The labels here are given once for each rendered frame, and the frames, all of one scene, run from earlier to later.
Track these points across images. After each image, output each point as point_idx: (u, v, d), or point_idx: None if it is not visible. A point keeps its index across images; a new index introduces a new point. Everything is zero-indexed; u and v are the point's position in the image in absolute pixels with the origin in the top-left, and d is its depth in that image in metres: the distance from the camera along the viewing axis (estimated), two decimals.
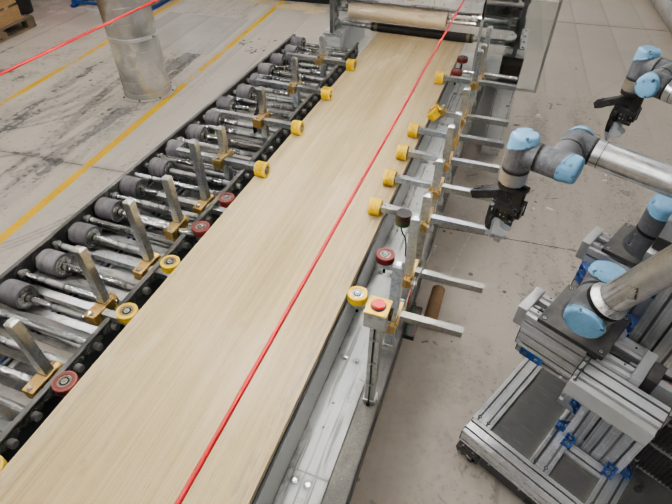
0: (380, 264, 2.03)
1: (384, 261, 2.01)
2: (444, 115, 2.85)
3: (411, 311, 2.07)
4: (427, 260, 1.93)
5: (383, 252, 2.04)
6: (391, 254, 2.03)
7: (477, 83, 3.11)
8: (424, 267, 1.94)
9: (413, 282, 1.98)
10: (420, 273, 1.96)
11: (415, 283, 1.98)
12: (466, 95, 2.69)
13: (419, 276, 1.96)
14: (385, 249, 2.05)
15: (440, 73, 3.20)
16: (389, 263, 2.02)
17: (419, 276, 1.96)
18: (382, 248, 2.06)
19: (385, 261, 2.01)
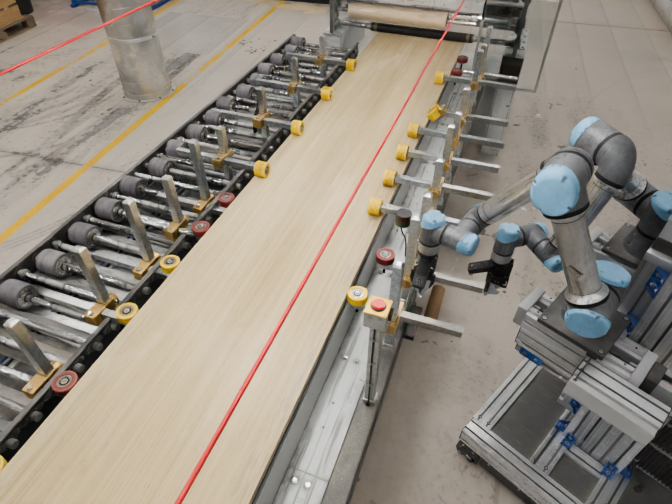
0: (380, 264, 2.03)
1: (384, 261, 2.01)
2: (444, 115, 2.85)
3: (411, 311, 2.07)
4: (418, 293, 1.87)
5: (383, 252, 2.04)
6: (391, 254, 2.03)
7: (477, 83, 3.11)
8: None
9: None
10: None
11: None
12: (466, 95, 2.69)
13: None
14: (385, 249, 2.05)
15: (440, 73, 3.20)
16: (389, 263, 2.02)
17: None
18: (382, 248, 2.06)
19: (385, 261, 2.01)
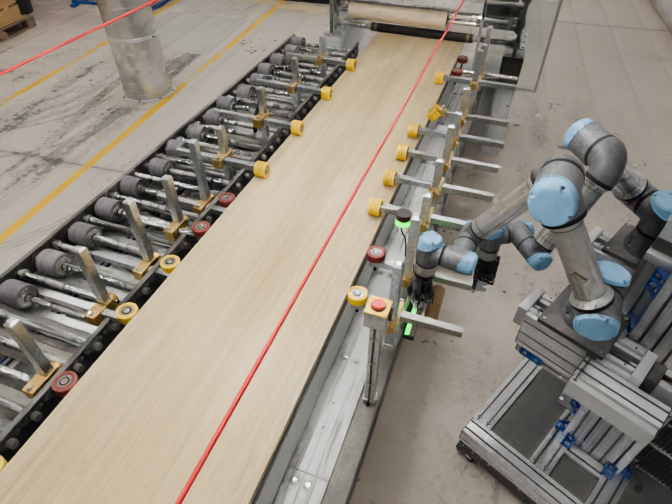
0: (370, 262, 2.04)
1: (374, 259, 2.02)
2: (444, 115, 2.85)
3: (411, 311, 2.07)
4: None
5: (374, 250, 2.05)
6: (381, 252, 2.04)
7: (477, 83, 3.11)
8: None
9: None
10: None
11: None
12: (466, 95, 2.69)
13: None
14: (376, 247, 2.06)
15: (440, 73, 3.20)
16: (379, 261, 2.03)
17: None
18: (373, 246, 2.07)
19: (375, 259, 2.02)
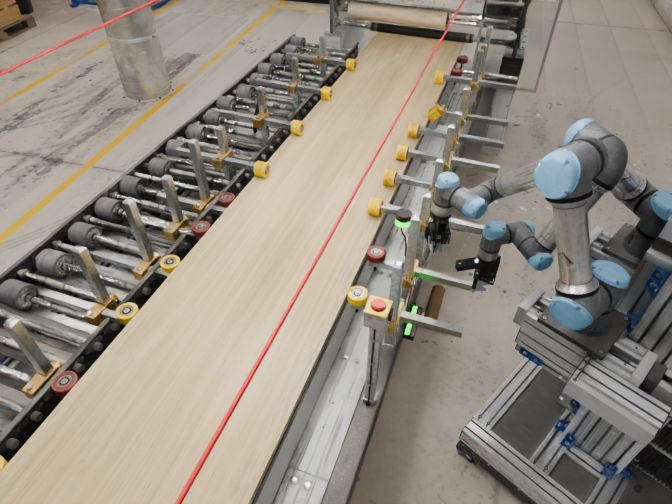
0: (370, 262, 2.04)
1: (374, 259, 2.02)
2: (444, 115, 2.85)
3: (411, 311, 2.07)
4: (427, 259, 1.93)
5: (374, 250, 2.05)
6: (381, 252, 2.04)
7: (477, 83, 3.11)
8: (424, 266, 1.95)
9: (413, 282, 1.98)
10: (420, 273, 1.96)
11: (415, 283, 1.98)
12: (466, 95, 2.69)
13: (419, 276, 1.97)
14: (376, 247, 2.06)
15: (440, 73, 3.20)
16: (379, 261, 2.03)
17: (419, 276, 1.97)
18: (373, 246, 2.07)
19: (375, 259, 2.02)
